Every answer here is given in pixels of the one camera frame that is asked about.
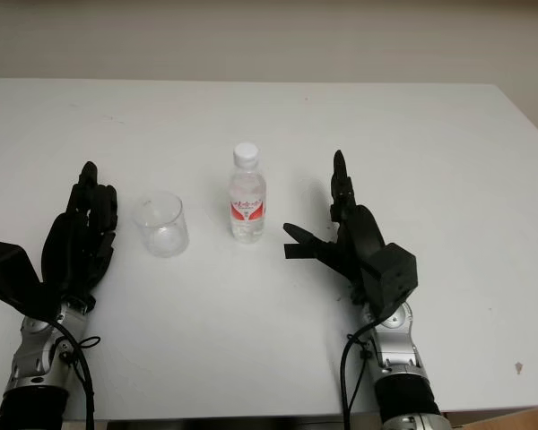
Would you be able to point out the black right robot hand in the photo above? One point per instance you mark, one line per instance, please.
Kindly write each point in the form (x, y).
(361, 233)

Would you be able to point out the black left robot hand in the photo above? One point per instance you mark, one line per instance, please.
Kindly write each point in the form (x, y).
(72, 242)

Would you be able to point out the clear water bottle red label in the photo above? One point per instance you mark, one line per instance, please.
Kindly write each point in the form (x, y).
(247, 201)

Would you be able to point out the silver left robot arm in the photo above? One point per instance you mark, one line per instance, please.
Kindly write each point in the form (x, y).
(33, 358)

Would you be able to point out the clear plastic cup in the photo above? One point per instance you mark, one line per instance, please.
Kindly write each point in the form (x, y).
(161, 228)

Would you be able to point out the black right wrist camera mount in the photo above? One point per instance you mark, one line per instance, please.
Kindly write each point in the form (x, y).
(392, 277)

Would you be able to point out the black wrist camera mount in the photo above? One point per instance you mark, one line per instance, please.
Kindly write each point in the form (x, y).
(392, 277)
(13, 273)

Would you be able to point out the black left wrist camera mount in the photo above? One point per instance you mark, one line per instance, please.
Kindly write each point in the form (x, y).
(13, 273)

